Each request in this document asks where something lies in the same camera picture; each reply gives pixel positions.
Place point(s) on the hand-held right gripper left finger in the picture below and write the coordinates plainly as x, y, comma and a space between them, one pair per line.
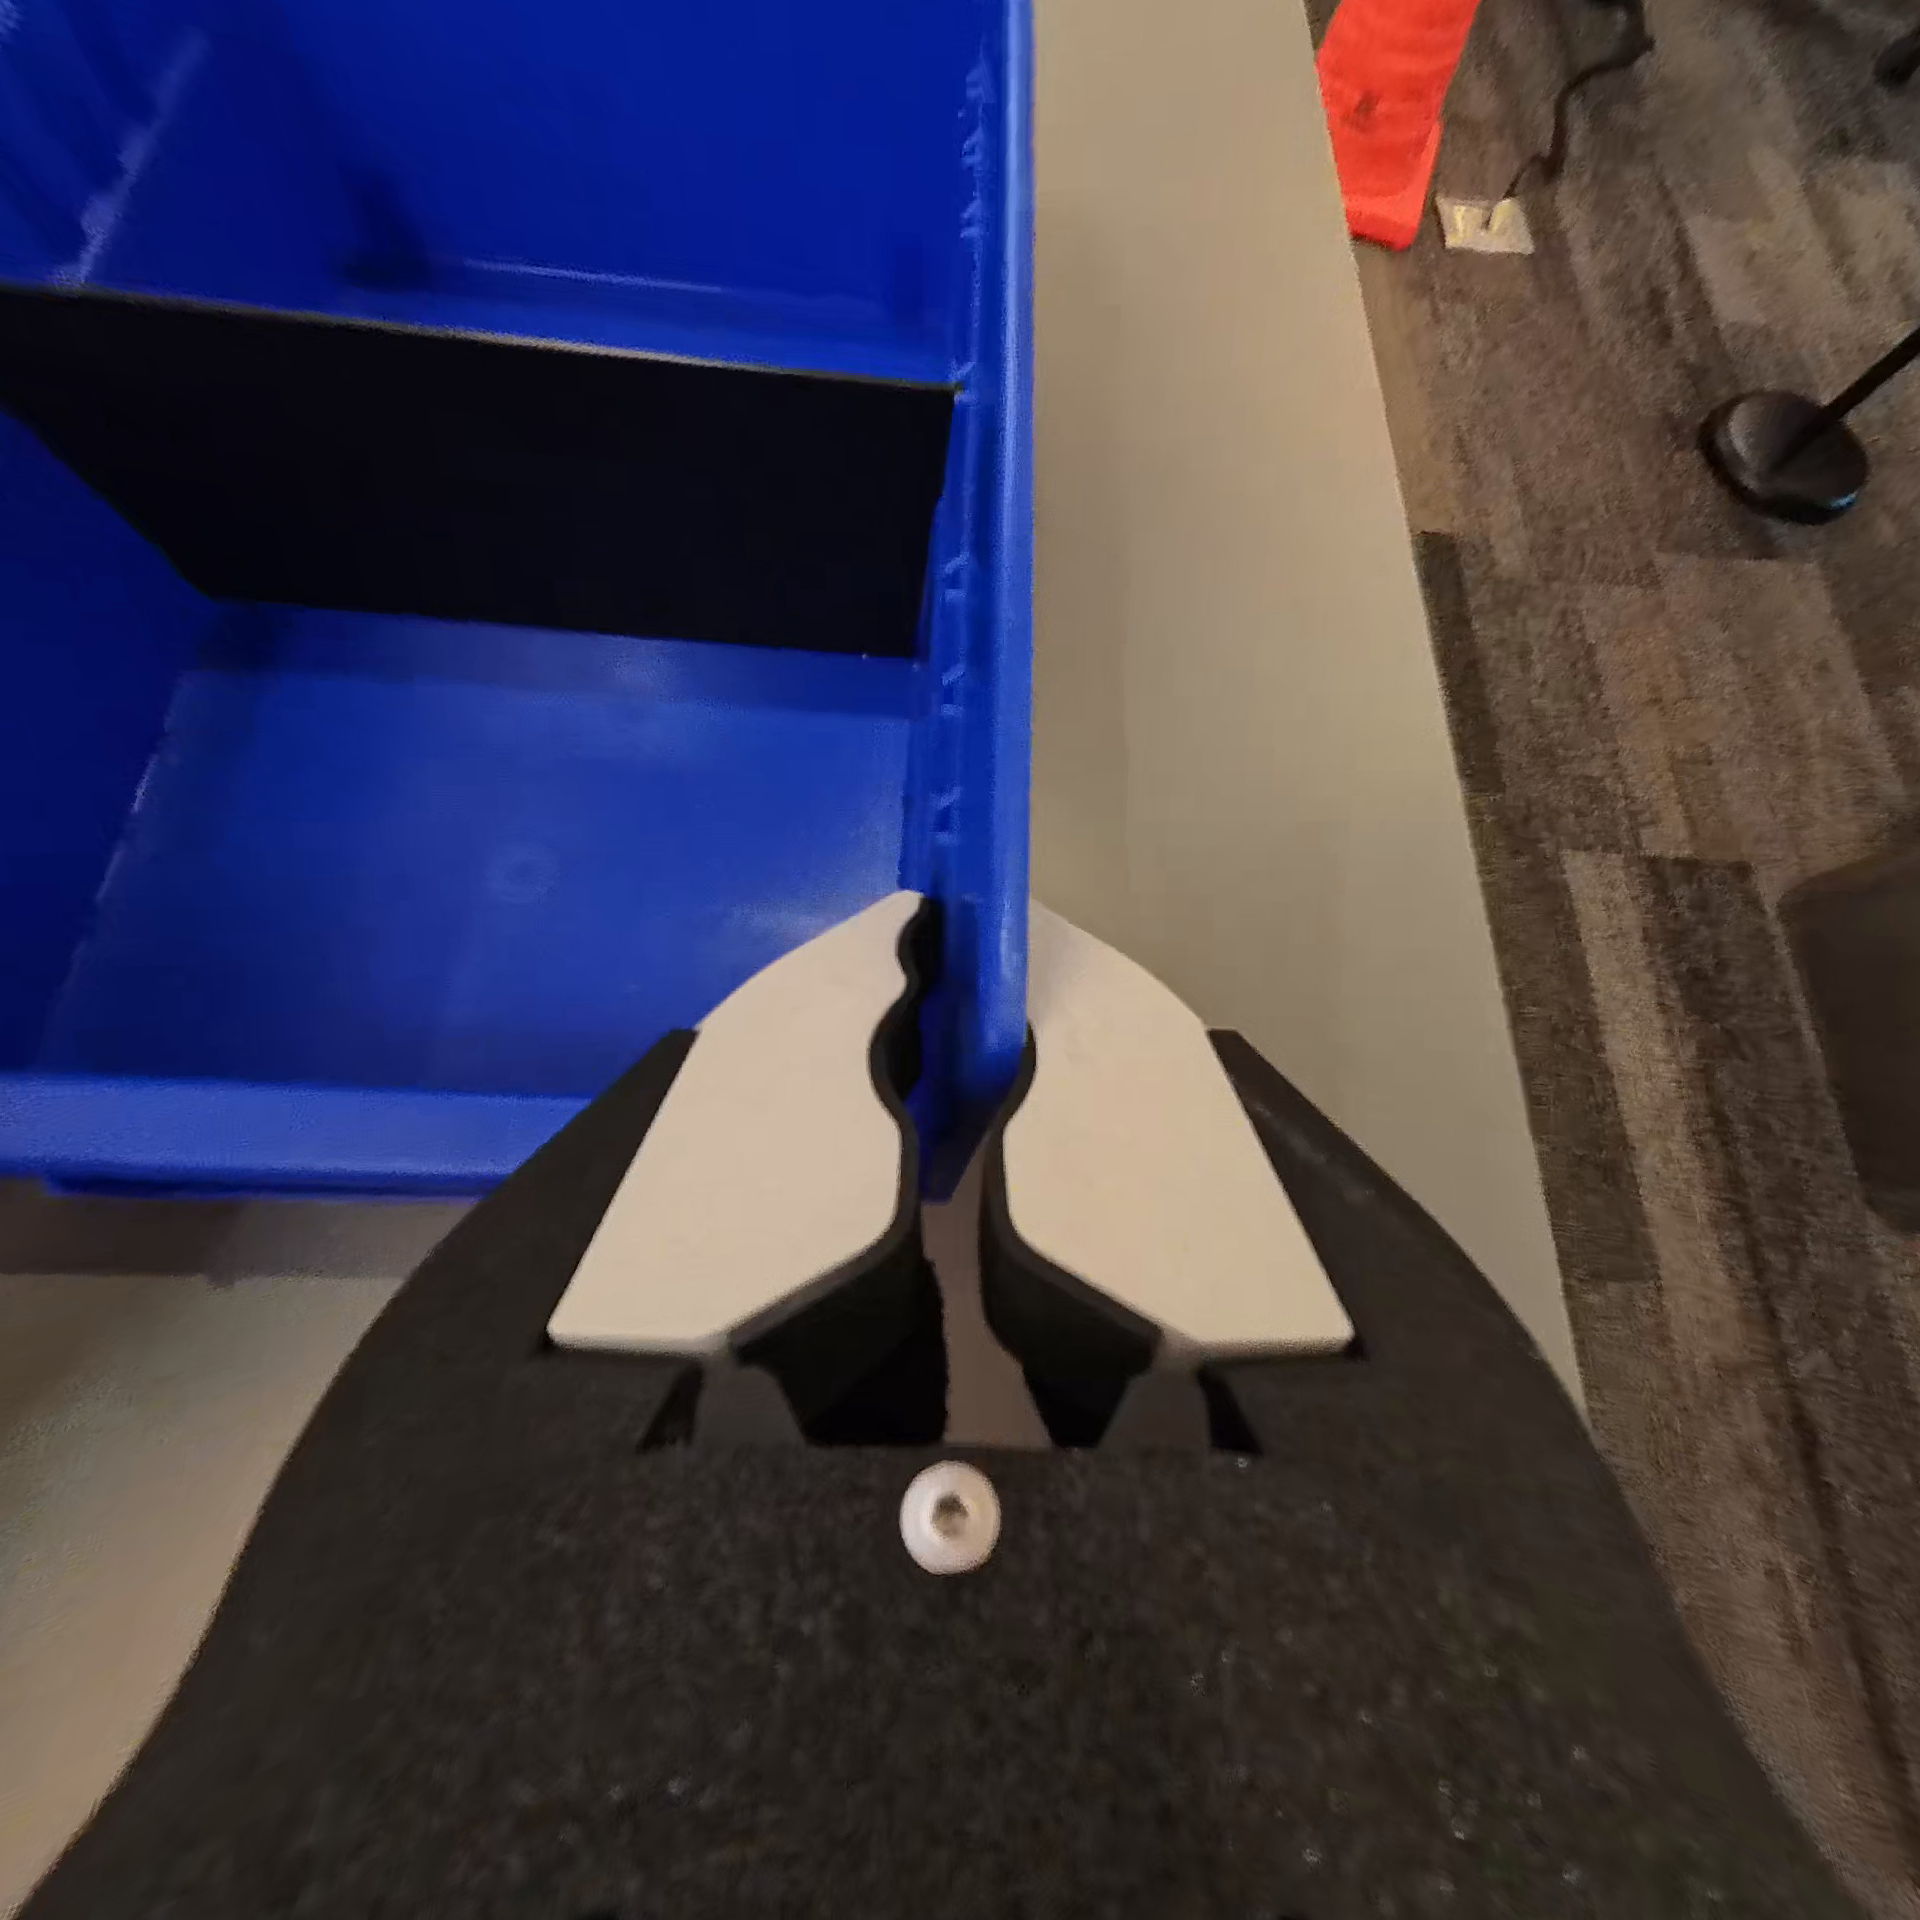
720, 1201

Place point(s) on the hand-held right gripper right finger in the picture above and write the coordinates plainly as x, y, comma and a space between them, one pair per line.
1187, 1201

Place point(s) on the blue plastic bin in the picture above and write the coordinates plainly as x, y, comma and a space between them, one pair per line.
449, 900

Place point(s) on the grey desk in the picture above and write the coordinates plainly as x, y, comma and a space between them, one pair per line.
1230, 605

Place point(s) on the black round floor base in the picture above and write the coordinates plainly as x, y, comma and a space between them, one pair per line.
1789, 452

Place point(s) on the white floor plug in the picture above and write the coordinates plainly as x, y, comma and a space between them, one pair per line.
1484, 227

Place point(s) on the orange traffic cone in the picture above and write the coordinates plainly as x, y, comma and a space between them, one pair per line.
1408, 123

